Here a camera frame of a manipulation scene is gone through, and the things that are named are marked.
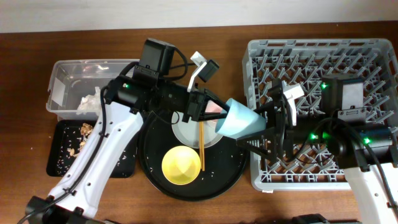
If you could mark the black rectangular tray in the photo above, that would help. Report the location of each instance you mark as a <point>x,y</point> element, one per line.
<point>62,149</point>

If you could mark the grey dishwasher rack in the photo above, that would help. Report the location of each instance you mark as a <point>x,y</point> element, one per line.
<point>304,62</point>

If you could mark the pink plastic cup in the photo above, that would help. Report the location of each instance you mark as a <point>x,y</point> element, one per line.
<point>212,107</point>

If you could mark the food scraps pile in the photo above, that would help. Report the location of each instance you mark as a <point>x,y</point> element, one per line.
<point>79,140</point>

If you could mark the clear plastic waste bin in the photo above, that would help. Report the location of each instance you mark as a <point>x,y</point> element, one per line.
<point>71,80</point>

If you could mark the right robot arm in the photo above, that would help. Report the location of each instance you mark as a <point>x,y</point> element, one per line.
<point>367,153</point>

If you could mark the wooden chopstick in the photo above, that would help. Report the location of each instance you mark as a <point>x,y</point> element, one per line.
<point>204,146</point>
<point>201,145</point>

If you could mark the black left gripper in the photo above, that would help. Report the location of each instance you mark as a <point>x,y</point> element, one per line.
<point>198,104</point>

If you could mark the round black serving tray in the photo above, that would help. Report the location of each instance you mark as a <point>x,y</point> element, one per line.
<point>224,161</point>

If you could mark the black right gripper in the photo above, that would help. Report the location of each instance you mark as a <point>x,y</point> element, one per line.
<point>281,132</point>

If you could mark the yellow bowl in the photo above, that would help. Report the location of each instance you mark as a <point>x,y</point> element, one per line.
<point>181,165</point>

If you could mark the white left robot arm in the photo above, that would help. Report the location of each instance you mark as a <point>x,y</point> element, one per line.
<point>124,103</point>

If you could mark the white tissue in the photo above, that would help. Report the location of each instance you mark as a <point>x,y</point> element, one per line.
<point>90,102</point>

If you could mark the left wooden chopstick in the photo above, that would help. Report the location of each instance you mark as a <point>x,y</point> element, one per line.
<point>201,145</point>

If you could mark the right wooden chopstick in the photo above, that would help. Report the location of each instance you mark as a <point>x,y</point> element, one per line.
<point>204,146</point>

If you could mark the light blue plastic cup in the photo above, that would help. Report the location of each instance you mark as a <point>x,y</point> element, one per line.
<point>239,121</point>

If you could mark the grey round plate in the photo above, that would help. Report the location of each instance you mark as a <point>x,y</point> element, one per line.
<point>189,133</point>

